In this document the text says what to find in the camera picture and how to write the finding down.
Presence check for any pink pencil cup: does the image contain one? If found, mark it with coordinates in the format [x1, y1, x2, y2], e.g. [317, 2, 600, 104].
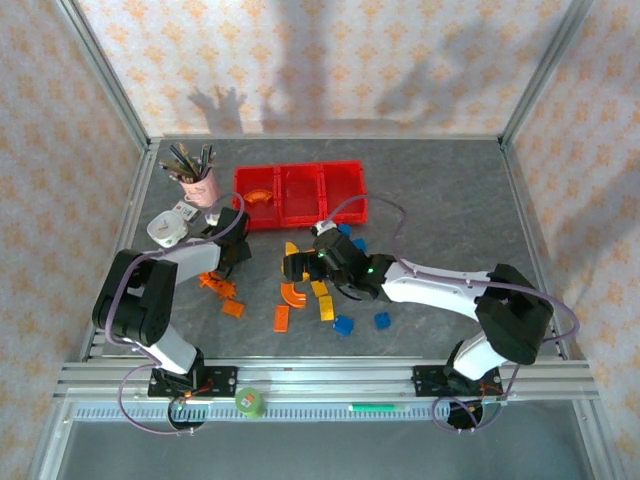
[179, 167, 221, 207]

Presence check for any green tape roll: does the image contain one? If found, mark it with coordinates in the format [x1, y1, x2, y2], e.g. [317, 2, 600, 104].
[234, 385, 266, 419]

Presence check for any green marker pen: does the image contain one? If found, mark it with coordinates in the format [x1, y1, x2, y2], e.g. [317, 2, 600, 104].
[348, 403, 409, 414]

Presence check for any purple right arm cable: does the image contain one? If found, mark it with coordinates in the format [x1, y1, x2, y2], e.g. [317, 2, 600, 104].
[322, 195, 584, 434]

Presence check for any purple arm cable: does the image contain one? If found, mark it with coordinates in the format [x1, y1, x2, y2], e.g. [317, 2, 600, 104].
[322, 195, 584, 434]
[106, 192, 249, 436]

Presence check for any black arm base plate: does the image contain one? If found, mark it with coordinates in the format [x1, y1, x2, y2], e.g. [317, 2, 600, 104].
[146, 366, 240, 400]
[411, 364, 507, 400]

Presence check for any aluminium frame rail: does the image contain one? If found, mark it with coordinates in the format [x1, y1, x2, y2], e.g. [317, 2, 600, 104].
[498, 142, 571, 360]
[147, 130, 506, 144]
[79, 142, 161, 364]

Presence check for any wide aluminium mounting rail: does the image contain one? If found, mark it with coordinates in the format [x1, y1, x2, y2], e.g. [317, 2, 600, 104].
[54, 355, 599, 404]

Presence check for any grey slotted cable duct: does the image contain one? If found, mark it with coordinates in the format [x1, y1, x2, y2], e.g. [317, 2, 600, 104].
[72, 404, 589, 422]

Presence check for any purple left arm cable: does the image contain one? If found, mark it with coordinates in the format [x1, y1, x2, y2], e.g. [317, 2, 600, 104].
[106, 192, 249, 436]

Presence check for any aluminium frame post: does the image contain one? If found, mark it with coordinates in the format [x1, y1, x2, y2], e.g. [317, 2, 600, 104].
[52, 0, 154, 151]
[24, 399, 76, 480]
[572, 399, 619, 480]
[498, 0, 599, 150]

